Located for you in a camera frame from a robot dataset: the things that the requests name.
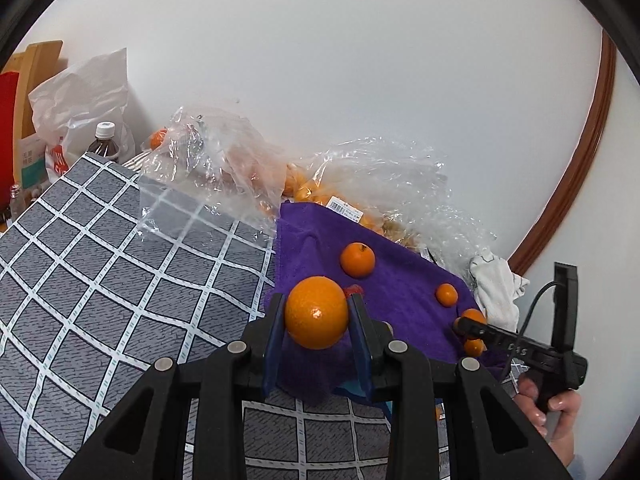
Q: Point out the light blue flat item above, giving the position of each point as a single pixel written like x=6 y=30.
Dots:
x=352 y=389

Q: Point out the grey checked tablecloth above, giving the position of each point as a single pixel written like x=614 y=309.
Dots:
x=100 y=285

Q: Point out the large orange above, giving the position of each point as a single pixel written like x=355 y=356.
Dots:
x=316 y=312

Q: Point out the white plastic bag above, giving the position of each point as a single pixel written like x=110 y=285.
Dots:
x=80 y=95

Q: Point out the brown wooden door frame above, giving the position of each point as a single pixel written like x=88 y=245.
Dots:
x=575 y=175

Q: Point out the white and teal box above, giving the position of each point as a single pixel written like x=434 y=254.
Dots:
x=32 y=160

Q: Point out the white cloth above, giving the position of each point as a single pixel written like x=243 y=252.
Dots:
x=495 y=285

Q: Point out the purple towel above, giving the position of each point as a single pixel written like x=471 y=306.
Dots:
x=400 y=280

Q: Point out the pile of small oranges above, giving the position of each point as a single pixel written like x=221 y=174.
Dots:
x=300 y=185

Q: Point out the person's right hand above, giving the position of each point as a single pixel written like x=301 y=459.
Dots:
x=567 y=410

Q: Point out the orange with stem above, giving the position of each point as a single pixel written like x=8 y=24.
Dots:
x=357 y=260

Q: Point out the dark bottle with white cap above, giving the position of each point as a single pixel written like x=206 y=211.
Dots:
x=103 y=147

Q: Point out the person's right forearm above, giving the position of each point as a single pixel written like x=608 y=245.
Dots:
x=572 y=462

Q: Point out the small clear bottle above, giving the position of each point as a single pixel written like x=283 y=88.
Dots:
x=15 y=200

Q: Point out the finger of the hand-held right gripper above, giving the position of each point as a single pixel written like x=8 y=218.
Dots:
x=495 y=341

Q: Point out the small clear plastic bag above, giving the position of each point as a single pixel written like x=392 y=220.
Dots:
x=210 y=160

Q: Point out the large clear plastic bag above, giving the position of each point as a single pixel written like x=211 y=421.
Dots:
x=400 y=170

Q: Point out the red paper bag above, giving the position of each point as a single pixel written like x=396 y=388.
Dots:
x=7 y=125

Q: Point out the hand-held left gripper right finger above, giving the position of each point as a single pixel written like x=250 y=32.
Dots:
x=359 y=340

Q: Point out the small red fruit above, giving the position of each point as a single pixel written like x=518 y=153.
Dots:
x=353 y=289

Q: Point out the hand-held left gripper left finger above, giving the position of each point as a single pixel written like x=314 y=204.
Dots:
x=272 y=335

